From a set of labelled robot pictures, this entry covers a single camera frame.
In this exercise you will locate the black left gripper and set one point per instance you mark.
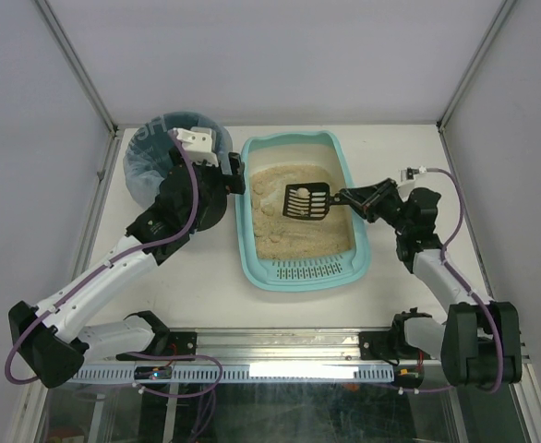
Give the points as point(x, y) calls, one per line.
point(229, 173)

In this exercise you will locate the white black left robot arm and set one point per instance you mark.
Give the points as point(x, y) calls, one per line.
point(182, 208)

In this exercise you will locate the white slotted cable duct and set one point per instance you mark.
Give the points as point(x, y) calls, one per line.
point(234, 374)

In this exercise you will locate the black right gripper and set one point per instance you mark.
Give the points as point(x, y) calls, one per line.
point(370, 204)

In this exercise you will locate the black litter scoop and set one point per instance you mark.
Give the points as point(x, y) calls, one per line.
point(315, 208)

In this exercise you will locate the translucent blue bin liner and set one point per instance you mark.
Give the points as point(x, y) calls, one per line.
point(147, 161)

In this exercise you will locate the teal litter box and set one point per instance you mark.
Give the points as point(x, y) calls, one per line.
point(322, 149)

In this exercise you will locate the beige cat litter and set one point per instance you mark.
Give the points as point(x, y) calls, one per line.
point(281, 238)

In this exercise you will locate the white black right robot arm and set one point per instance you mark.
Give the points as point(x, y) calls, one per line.
point(479, 344)

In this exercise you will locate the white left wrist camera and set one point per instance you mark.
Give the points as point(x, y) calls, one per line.
point(198, 143)

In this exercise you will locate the beige litter clump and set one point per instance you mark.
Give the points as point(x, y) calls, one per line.
point(302, 193)

